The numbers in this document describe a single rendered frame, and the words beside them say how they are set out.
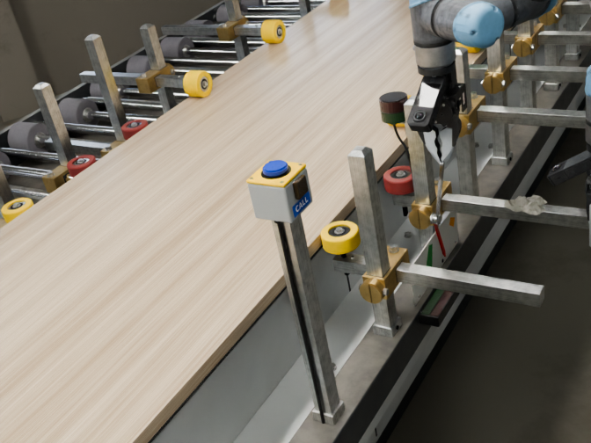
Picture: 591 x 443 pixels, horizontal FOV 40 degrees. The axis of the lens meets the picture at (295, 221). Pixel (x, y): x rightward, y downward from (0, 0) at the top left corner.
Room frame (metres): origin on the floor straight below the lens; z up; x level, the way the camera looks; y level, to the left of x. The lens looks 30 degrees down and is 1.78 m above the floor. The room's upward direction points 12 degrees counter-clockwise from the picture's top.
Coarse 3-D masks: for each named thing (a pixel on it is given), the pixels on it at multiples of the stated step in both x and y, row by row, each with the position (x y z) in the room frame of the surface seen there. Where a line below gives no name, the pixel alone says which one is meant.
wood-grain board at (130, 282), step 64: (384, 0) 2.96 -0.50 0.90; (256, 64) 2.55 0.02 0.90; (320, 64) 2.42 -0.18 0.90; (384, 64) 2.31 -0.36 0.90; (192, 128) 2.13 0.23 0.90; (256, 128) 2.03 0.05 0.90; (320, 128) 1.94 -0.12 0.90; (384, 128) 1.86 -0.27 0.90; (64, 192) 1.89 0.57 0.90; (128, 192) 1.81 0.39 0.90; (192, 192) 1.73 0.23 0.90; (320, 192) 1.60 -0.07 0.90; (0, 256) 1.62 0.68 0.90; (64, 256) 1.56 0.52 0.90; (128, 256) 1.50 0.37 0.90; (192, 256) 1.44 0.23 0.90; (256, 256) 1.39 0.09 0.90; (0, 320) 1.36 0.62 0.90; (64, 320) 1.31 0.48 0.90; (128, 320) 1.26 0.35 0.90; (192, 320) 1.22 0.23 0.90; (0, 384) 1.15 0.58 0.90; (64, 384) 1.11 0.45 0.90; (128, 384) 1.07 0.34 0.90; (192, 384) 1.06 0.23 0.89
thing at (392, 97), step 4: (388, 92) 1.57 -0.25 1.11; (392, 92) 1.57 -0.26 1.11; (396, 92) 1.57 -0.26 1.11; (400, 92) 1.56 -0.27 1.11; (384, 96) 1.56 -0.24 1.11; (388, 96) 1.56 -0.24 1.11; (392, 96) 1.55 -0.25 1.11; (396, 96) 1.55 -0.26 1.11; (400, 96) 1.54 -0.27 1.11; (404, 96) 1.54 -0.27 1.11; (384, 100) 1.54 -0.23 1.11; (388, 100) 1.53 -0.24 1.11; (392, 100) 1.53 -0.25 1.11; (396, 100) 1.52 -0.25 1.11; (400, 112) 1.52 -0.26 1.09; (392, 124) 1.55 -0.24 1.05; (396, 128) 1.55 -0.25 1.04; (396, 132) 1.55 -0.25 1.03; (400, 140) 1.54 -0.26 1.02; (404, 144) 1.54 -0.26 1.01; (408, 152) 1.53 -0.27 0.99; (408, 156) 1.53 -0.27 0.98; (412, 184) 1.53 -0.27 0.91
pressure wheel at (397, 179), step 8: (392, 168) 1.63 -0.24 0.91; (400, 168) 1.62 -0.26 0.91; (408, 168) 1.61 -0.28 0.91; (384, 176) 1.60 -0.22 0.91; (392, 176) 1.60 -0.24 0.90; (400, 176) 1.59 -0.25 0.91; (408, 176) 1.58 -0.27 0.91; (384, 184) 1.59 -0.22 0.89; (392, 184) 1.57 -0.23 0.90; (400, 184) 1.56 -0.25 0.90; (408, 184) 1.56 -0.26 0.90; (392, 192) 1.57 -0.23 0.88; (400, 192) 1.56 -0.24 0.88; (408, 192) 1.56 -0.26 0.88
